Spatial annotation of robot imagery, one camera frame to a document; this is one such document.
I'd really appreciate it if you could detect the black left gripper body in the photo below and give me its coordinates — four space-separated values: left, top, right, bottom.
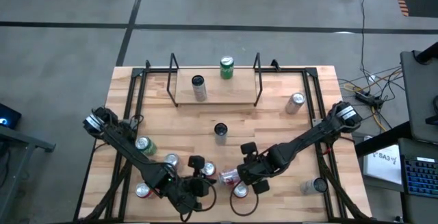
172 178 211 203

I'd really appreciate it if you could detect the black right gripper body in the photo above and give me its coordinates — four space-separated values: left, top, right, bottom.
237 151 274 186

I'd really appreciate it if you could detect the silver Diet Coke can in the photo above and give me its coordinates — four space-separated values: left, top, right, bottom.
285 92 307 115
163 152 181 170
218 168 242 186

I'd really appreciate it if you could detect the white Celsius can peach print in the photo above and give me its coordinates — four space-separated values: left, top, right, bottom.
190 74 208 103

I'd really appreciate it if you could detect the green Sprite can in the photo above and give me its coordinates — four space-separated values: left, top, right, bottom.
219 55 235 80
134 135 158 157

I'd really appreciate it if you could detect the white Celsius can blue palm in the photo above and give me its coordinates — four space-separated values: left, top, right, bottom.
213 122 229 147

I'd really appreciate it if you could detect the black metal shelf leg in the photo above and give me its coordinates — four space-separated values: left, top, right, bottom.
166 52 180 108

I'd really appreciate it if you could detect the white paper sign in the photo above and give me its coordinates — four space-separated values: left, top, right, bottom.
362 144 403 186

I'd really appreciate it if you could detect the black metal beam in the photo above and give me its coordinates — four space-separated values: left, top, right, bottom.
355 121 411 157

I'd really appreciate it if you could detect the grey desk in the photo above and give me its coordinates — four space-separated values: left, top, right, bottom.
396 137 438 224
399 49 438 145

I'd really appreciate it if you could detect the blue backlit keyboard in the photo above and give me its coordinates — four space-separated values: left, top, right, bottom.
402 155 438 199

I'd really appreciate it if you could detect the grey metal workbench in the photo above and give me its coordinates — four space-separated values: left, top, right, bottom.
0 124 57 224

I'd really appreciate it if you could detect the black computer tower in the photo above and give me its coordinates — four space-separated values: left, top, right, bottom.
0 102 22 131

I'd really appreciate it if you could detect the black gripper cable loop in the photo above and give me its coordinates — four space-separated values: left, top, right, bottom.
229 189 260 217
179 178 218 223

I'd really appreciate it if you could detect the black metal frame stand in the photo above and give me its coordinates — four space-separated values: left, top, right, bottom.
253 52 263 108

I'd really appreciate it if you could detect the black metal table frame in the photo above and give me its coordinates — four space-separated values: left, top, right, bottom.
73 66 372 223

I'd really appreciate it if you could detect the yellow cable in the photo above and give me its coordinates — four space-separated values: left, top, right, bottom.
343 71 403 133

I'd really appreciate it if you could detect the long black floor cable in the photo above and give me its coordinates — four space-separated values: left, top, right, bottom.
359 0 370 81

